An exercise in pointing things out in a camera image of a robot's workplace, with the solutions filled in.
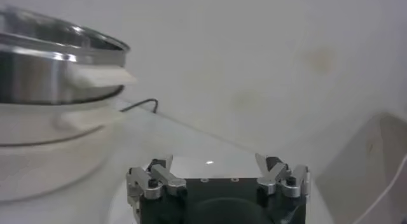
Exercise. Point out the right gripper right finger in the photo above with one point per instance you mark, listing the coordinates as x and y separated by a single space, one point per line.
273 177

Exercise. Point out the stainless steel steamer pot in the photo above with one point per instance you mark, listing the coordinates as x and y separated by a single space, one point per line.
31 75

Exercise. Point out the white electric cooker base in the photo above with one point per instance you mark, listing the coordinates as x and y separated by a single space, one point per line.
47 168

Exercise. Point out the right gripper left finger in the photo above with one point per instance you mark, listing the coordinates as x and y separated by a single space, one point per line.
165 177

